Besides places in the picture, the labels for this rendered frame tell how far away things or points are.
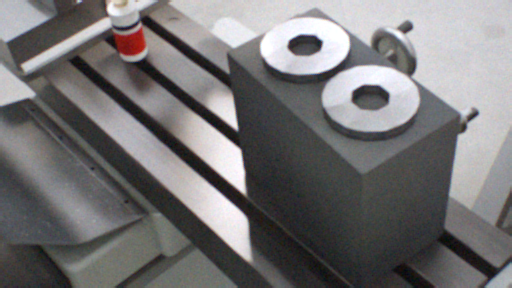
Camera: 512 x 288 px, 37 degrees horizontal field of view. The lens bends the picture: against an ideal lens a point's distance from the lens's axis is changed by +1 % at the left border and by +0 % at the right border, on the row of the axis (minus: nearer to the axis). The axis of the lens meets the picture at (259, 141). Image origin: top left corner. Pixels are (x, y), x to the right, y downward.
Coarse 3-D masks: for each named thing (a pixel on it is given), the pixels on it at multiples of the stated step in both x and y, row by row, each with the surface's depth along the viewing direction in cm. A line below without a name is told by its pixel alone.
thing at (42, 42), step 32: (0, 0) 109; (32, 0) 109; (64, 0) 105; (96, 0) 109; (160, 0) 116; (0, 32) 104; (32, 32) 104; (64, 32) 108; (96, 32) 111; (32, 64) 107
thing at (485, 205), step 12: (504, 144) 166; (504, 156) 164; (492, 168) 161; (504, 168) 161; (492, 180) 159; (504, 180) 159; (480, 192) 157; (492, 192) 157; (504, 192) 157; (480, 204) 155; (492, 204) 155; (492, 216) 153
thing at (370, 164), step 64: (256, 64) 77; (320, 64) 74; (384, 64) 75; (256, 128) 81; (320, 128) 70; (384, 128) 67; (448, 128) 69; (320, 192) 75; (384, 192) 69; (448, 192) 77; (384, 256) 77
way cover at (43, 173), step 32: (0, 128) 109; (32, 128) 110; (0, 160) 102; (32, 160) 104; (64, 160) 105; (0, 192) 94; (32, 192) 98; (64, 192) 100; (96, 192) 100; (0, 224) 87; (32, 224) 91; (64, 224) 94; (96, 224) 95
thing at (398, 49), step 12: (408, 24) 147; (372, 36) 151; (384, 36) 148; (396, 36) 146; (384, 48) 151; (396, 48) 148; (408, 48) 145; (396, 60) 150; (408, 60) 146; (408, 72) 148
